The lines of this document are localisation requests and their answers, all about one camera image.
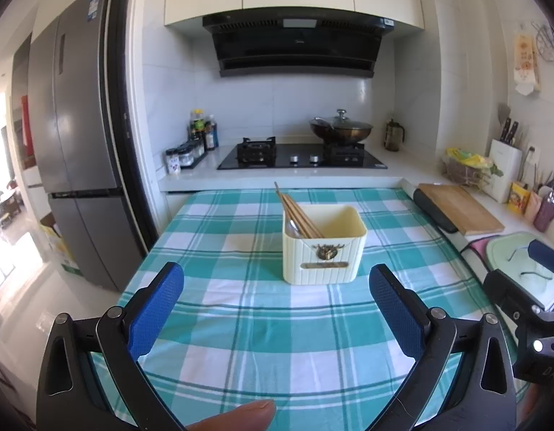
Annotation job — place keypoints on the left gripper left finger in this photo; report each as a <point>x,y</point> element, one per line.
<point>150,307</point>

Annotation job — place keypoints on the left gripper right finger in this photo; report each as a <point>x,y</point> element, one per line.
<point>401,308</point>

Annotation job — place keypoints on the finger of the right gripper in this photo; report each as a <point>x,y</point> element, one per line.
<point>541,254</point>

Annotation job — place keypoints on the wooden chopstick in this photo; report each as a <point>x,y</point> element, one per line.
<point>293,211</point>

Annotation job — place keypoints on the metal spoon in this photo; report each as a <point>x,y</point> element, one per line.
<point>292,230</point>

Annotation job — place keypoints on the person's left hand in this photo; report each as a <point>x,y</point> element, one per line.
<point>255,416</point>

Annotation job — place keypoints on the green pot lid board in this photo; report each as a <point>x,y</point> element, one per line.
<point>509,254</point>

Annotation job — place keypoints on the yellow snack packet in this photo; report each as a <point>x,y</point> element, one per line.
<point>518,197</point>

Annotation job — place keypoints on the pink cloth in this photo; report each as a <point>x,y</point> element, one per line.
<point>475,252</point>

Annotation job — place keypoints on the cream plastic utensil box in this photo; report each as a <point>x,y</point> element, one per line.
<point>334,259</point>

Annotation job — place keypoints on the teal plaid tablecloth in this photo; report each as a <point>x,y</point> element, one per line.
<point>322,353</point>

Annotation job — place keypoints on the wooden cutting board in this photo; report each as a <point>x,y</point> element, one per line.
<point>469,216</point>

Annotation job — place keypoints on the white knife block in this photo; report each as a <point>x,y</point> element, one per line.
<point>506,163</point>

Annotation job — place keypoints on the black rolled mat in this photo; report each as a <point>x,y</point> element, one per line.
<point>433,212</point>

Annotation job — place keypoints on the spice jar rack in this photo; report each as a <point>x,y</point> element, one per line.
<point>186,156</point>

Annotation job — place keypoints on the grey refrigerator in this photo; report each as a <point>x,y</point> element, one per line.
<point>70,127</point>

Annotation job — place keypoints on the dark glass kettle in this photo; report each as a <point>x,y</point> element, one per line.
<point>394,136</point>

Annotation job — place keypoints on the sauce bottles group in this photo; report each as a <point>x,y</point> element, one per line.
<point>204,128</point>

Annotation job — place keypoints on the black gas stove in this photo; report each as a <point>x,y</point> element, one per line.
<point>257,154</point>

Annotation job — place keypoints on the black wok with lid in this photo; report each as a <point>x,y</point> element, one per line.
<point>340,130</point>

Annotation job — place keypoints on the black range hood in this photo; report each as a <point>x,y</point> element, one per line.
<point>275,40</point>

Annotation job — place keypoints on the wire basket with yellow bag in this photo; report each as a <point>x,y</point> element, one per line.
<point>469,169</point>

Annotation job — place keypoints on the hanging wall calendar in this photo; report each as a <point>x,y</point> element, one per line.
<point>526,71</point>

